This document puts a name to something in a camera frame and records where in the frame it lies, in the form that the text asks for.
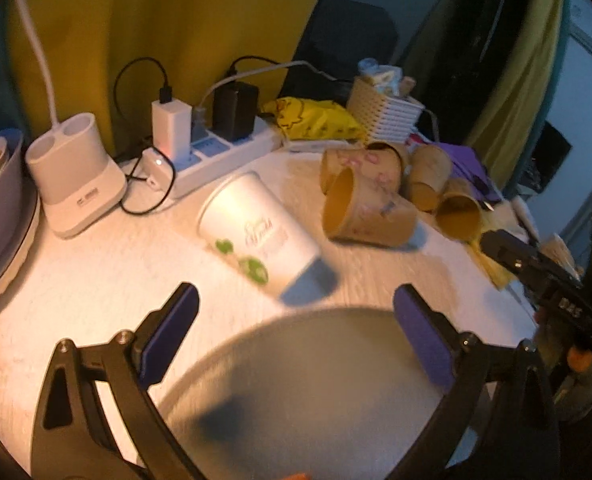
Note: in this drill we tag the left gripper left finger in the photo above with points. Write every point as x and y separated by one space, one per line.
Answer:
72 438

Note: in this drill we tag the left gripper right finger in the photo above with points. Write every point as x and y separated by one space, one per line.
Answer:
495 419

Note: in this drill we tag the white paper cup green print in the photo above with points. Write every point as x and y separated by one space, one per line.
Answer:
251 230

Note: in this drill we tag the rightmost brown paper cup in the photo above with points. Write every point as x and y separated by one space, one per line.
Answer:
458 214

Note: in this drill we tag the brown paper cup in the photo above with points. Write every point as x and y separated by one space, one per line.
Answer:
458 214
380 166
358 209

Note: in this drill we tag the brown cup with drawing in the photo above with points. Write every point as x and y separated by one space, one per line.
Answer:
430 169

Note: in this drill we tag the rear brown paper cup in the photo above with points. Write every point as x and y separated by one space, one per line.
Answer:
380 166

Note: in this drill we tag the front brown paper cup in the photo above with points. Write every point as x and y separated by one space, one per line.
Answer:
358 209

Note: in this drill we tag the brown cup behind pair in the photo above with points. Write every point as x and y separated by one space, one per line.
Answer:
399 149

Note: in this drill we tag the right hand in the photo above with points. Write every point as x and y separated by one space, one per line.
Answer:
554 342

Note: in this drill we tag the yellow tissue pack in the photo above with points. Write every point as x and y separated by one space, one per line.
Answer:
499 225

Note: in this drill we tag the black monitor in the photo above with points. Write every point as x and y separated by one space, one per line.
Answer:
549 153

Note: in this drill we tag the purple cloth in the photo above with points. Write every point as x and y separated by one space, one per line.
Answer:
467 165

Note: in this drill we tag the white plate under bowl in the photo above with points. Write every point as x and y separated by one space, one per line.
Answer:
15 254

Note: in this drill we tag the round grey mat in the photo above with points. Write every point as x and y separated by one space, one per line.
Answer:
336 394

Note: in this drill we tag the white woven basket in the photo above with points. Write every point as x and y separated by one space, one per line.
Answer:
384 118

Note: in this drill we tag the right yellow curtain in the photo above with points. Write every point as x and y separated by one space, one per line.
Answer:
508 128

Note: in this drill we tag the yellow curtain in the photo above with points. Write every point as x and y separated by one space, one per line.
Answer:
508 128
108 57

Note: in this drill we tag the white desk lamp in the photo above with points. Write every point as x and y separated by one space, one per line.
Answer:
77 180

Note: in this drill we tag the yellow snack bag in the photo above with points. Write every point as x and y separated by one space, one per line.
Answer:
308 120

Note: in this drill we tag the white power strip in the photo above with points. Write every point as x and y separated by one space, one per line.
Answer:
209 159

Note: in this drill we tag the white usb charger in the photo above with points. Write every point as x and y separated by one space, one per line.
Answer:
172 125

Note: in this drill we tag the black power adapter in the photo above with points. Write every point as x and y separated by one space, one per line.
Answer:
234 110

